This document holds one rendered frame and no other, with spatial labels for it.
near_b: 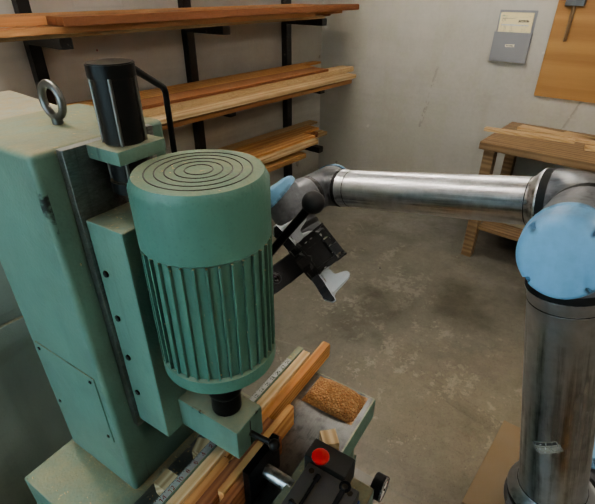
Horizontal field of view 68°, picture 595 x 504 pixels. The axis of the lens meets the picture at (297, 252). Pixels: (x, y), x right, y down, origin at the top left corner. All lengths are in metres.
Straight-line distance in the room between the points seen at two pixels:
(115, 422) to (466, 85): 3.44
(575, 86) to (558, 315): 2.98
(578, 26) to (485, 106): 0.74
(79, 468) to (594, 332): 1.02
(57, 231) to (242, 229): 0.28
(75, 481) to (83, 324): 0.47
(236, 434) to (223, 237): 0.39
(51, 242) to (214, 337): 0.27
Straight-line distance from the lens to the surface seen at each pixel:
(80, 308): 0.76
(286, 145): 3.58
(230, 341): 0.61
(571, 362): 0.77
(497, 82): 3.77
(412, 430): 2.19
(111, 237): 0.65
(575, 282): 0.68
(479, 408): 2.37
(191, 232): 0.51
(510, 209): 0.84
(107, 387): 0.87
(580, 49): 3.61
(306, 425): 1.01
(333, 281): 0.75
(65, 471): 1.18
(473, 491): 1.34
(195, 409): 0.84
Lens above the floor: 1.70
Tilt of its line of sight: 31 degrees down
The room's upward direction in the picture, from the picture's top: straight up
